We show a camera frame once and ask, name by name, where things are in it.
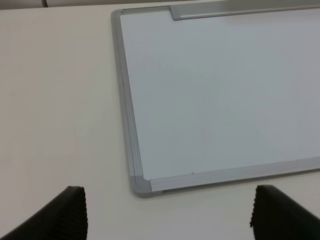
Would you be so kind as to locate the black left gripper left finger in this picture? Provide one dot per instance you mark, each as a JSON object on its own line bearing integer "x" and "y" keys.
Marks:
{"x": 63, "y": 218}

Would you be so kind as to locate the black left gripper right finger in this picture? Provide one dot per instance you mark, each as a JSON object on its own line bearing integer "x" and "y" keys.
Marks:
{"x": 276, "y": 216}

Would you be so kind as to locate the white whiteboard aluminium frame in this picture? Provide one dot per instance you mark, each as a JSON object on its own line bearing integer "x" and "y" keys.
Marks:
{"x": 218, "y": 92}

